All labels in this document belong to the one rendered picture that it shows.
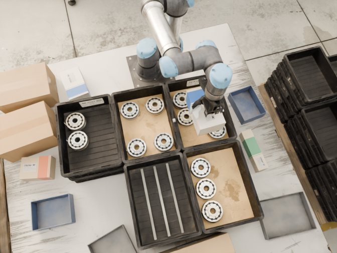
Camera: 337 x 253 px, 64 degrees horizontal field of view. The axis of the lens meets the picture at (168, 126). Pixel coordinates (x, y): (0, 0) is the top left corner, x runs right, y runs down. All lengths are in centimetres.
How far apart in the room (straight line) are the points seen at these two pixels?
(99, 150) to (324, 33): 261
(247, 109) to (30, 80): 131
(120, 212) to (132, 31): 191
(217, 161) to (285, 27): 204
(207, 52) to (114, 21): 211
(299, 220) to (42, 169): 142
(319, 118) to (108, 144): 157
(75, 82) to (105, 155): 52
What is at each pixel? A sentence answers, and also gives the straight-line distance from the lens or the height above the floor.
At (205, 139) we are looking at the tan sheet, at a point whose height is 83.
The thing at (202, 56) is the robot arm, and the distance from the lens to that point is 98.
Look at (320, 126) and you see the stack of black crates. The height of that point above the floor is 38.
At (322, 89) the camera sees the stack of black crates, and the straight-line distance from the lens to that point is 231.
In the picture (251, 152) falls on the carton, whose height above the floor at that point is 76.
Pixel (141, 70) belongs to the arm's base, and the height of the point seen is 81.
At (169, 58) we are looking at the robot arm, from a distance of 96.
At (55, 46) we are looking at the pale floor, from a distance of 298.
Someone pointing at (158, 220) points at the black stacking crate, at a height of 83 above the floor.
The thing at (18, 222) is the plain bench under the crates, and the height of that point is 70.
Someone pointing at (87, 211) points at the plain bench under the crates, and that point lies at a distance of 160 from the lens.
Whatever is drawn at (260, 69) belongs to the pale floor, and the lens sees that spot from 281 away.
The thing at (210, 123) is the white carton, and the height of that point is 113.
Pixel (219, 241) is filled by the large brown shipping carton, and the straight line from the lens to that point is 137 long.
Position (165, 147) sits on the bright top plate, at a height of 86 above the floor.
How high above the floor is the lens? 224
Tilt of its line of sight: 70 degrees down
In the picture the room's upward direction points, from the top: 3 degrees clockwise
